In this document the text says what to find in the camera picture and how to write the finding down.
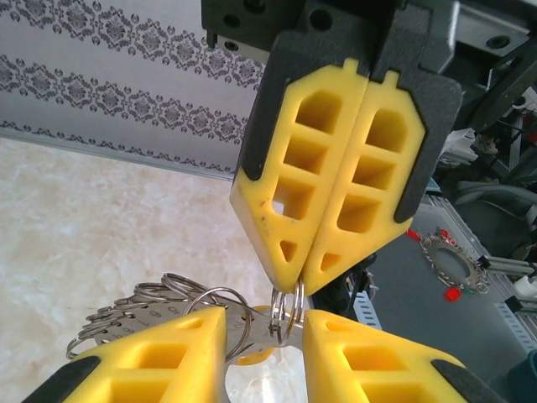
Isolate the silver split key ring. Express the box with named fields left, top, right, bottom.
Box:
left=184, top=286, right=254, bottom=363
left=268, top=280, right=305, bottom=348
left=161, top=272, right=211, bottom=303
left=65, top=327, right=123, bottom=360

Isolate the white slotted cable duct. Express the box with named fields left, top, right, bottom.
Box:
left=351, top=289, right=383, bottom=332
left=494, top=301, right=537, bottom=358

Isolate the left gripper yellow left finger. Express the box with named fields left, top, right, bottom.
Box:
left=24, top=306, right=228, bottom=403

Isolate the grey chair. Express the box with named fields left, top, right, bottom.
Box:
left=452, top=180, right=537, bottom=261

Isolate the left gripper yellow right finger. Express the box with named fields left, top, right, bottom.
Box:
left=302, top=309, right=511, bottom=403

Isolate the grey metal tray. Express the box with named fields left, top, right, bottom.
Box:
left=310, top=196, right=537, bottom=403

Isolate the ring plate with red tags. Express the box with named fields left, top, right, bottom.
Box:
left=419, top=228, right=492, bottom=295

